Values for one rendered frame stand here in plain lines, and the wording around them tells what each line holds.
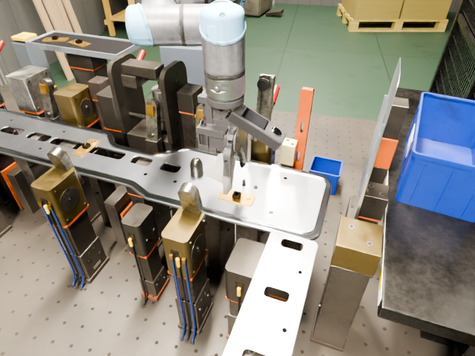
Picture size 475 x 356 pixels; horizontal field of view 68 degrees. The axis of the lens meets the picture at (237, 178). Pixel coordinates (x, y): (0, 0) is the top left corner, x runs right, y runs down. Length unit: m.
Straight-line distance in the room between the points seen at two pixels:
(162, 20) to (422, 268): 0.65
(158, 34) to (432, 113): 0.71
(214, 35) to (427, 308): 0.56
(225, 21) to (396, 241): 0.51
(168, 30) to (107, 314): 0.72
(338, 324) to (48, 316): 0.73
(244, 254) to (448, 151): 0.61
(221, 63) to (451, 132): 0.68
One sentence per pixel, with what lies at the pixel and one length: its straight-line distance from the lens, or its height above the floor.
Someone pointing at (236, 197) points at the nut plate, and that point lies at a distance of 0.81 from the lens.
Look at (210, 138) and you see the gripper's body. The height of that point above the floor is 1.17.
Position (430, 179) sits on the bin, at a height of 1.11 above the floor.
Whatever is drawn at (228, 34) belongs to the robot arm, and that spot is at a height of 1.38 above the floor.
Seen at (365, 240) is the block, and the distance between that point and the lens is 0.69.
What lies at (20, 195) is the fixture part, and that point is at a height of 0.78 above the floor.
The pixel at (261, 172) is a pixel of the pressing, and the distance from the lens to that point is 0.90.
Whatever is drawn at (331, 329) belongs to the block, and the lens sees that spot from 0.90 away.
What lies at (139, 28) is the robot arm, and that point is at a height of 1.36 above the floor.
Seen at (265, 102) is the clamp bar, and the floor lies 1.15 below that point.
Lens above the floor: 1.55
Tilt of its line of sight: 39 degrees down
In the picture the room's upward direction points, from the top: straight up
